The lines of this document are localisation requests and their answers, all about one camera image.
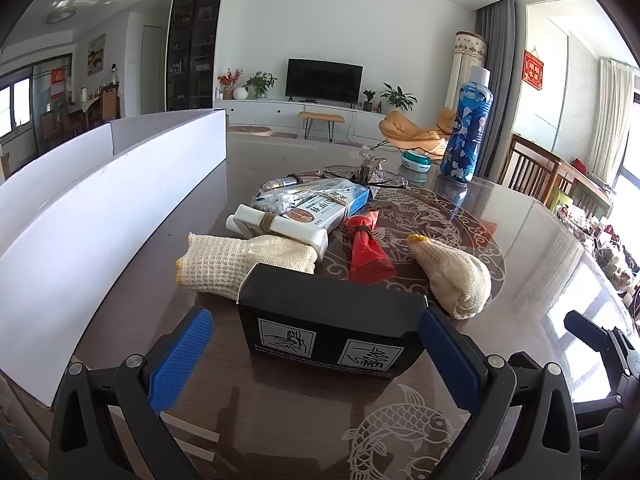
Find large-leaf potted plant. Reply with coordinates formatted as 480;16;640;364
380;83;417;113

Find white foam board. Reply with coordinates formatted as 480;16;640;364
0;109;228;407

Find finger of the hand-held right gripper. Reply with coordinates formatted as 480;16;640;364
507;351;549;372
564;311;615;356

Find wooden dining chair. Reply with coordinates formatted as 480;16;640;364
99;85;121;123

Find black box with pictograms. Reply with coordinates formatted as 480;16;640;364
237;262;427;380

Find red flower plant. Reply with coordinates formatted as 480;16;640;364
218;69;243;101

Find red foil packet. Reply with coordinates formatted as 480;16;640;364
345;212;397;284

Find wooden slatted chair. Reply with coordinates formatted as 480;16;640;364
500;134;563;206

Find green leafy potted plant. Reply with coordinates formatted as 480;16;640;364
245;71;277;99

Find framed landscape painting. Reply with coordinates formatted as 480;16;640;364
87;34;107;77

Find orange lounge chair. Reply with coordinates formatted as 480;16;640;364
378;107;456;158

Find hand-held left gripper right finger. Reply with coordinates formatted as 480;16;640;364
418;306;581;480

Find blue patterned bottle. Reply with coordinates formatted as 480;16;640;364
440;66;494;184

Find black flat television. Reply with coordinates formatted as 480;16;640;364
286;58;364;106

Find blue and white packet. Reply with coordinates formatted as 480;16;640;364
280;185;371;226

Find clear rimless glasses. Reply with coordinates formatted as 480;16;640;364
320;164;408;191

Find white sunscreen bottle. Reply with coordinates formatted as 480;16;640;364
226;204;329;257

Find wooden bench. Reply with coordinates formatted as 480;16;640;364
299;111;345;143

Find sparkly bow hair clip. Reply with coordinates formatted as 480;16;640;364
350;147;386;183

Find red wall hanging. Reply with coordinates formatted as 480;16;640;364
522;50;545;92

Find wooden side desk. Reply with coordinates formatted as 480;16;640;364
550;157;613;221

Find bag of cotton swabs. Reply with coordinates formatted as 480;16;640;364
252;187;321;215

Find row of small ornaments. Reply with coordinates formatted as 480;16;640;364
557;200;640;306

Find cream knitted glove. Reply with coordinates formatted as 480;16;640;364
406;234;492;320
175;232;319;295

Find covered standing air conditioner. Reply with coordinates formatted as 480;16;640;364
442;31;487;111

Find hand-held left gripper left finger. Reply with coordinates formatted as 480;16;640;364
48;306;216;480

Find white sheer curtain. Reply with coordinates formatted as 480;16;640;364
585;58;636;186

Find teal round container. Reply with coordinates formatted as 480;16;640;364
401;149;432;173

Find white television cabinet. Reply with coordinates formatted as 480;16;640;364
214;99;401;141

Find dark glass display cabinet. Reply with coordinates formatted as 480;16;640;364
166;0;227;112

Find grey curtain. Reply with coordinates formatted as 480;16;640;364
474;0;518;181

